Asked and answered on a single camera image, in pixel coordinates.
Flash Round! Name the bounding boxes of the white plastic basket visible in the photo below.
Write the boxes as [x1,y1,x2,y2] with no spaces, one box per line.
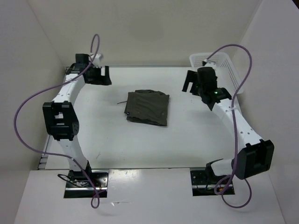
[189,52,241,96]

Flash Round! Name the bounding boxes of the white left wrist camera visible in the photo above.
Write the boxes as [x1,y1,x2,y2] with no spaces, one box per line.
[89,53,103,68]

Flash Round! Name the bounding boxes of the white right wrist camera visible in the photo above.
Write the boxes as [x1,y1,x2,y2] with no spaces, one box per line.
[202,59,217,70]

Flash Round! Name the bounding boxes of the olive green shorts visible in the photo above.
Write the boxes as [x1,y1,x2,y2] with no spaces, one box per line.
[124,90,170,126]

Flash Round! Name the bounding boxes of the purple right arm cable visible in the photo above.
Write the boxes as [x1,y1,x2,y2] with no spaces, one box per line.
[202,44,253,209]

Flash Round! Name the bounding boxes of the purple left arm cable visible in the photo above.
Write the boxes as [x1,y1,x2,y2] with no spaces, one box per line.
[13,34,105,208]

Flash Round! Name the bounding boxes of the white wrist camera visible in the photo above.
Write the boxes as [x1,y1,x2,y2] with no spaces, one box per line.
[202,59,217,70]
[89,53,103,68]

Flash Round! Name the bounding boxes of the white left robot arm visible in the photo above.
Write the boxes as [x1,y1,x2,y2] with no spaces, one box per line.
[43,53,112,187]

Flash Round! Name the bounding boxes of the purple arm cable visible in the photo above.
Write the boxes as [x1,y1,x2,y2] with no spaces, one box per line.
[202,44,253,209]
[13,34,105,208]

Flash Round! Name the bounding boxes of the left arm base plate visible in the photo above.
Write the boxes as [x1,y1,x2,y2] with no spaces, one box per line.
[58,170,108,199]

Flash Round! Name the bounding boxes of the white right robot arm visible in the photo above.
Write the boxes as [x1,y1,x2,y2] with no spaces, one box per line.
[182,66,274,183]

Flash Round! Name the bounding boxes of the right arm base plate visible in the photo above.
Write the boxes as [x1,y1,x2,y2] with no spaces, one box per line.
[190,168,224,196]

